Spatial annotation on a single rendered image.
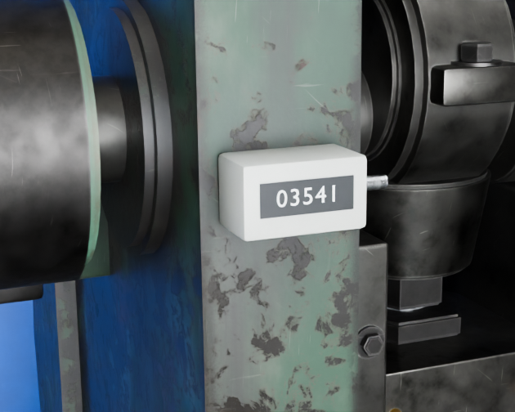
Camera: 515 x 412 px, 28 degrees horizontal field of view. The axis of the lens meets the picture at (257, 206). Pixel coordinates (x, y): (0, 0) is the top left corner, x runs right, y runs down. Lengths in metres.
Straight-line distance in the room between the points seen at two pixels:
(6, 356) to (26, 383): 0.07
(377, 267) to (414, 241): 0.09
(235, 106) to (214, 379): 0.15
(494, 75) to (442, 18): 0.05
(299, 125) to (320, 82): 0.03
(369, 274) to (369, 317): 0.03
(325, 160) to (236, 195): 0.05
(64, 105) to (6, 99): 0.03
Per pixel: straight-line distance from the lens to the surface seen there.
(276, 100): 0.55
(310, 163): 0.52
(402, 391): 0.69
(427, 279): 0.74
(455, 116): 0.66
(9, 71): 0.57
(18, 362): 1.90
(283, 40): 0.55
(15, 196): 0.56
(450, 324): 0.75
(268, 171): 0.51
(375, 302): 0.62
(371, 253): 0.61
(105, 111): 0.63
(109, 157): 0.63
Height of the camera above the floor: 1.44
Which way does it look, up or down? 14 degrees down
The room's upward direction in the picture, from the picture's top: 1 degrees counter-clockwise
